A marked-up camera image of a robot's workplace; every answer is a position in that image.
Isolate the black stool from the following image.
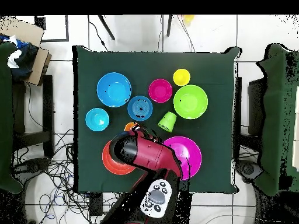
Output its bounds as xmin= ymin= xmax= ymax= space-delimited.
xmin=12 ymin=74 xmax=55 ymax=157

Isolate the bundle of clothes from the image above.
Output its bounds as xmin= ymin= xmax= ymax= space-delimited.
xmin=0 ymin=34 xmax=40 ymax=81

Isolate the cardboard box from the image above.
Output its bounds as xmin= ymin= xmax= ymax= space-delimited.
xmin=0 ymin=15 xmax=53 ymax=86

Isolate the green cup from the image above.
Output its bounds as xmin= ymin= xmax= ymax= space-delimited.
xmin=157 ymin=111 xmax=178 ymax=133

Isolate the black power brick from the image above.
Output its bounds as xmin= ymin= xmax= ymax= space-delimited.
xmin=89 ymin=192 xmax=103 ymax=216

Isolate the tangle of black cables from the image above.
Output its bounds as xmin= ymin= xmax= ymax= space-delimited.
xmin=11 ymin=128 xmax=117 ymax=224

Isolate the green bowl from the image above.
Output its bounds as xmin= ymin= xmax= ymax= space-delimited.
xmin=173 ymin=84 xmax=208 ymax=120

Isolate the green cloth side table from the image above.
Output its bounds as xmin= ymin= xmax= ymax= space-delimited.
xmin=0 ymin=41 xmax=24 ymax=194
xmin=254 ymin=43 xmax=299 ymax=197

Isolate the ribbed blue bowl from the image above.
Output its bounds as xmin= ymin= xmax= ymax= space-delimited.
xmin=127 ymin=95 xmax=154 ymax=122

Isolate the black tripod leg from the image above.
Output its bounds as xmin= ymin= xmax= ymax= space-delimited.
xmin=166 ymin=15 xmax=173 ymax=37
xmin=98 ymin=15 xmax=116 ymax=41

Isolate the yellow object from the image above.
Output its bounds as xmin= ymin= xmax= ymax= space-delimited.
xmin=182 ymin=15 xmax=196 ymax=25

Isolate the black square frame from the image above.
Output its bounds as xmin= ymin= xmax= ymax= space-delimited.
xmin=34 ymin=15 xmax=69 ymax=43

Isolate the black floor cable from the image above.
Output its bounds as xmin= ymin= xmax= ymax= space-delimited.
xmin=87 ymin=15 xmax=109 ymax=52

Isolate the large pink bowl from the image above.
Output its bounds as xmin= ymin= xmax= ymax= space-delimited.
xmin=162 ymin=136 xmax=202 ymax=181

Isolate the large blue bowl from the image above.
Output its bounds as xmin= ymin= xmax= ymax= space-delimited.
xmin=96 ymin=72 xmax=132 ymax=109

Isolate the orange-red bowl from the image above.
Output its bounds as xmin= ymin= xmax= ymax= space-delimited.
xmin=102 ymin=139 xmax=138 ymax=176

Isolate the black pedestal foot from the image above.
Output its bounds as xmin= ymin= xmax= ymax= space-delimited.
xmin=13 ymin=157 xmax=51 ymax=174
xmin=235 ymin=159 xmax=265 ymax=184

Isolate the dark green table cloth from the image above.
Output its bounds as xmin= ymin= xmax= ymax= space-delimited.
xmin=72 ymin=44 xmax=243 ymax=195

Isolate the orange cup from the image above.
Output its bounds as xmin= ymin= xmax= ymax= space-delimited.
xmin=124 ymin=121 xmax=141 ymax=132

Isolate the yellow cup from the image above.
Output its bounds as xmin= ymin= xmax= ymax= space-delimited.
xmin=172 ymin=68 xmax=191 ymax=87

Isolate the small red bowl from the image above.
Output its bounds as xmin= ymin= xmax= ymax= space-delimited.
xmin=148 ymin=78 xmax=173 ymax=104

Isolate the small turquoise bowl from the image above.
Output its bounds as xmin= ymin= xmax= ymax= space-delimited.
xmin=85 ymin=107 xmax=110 ymax=132

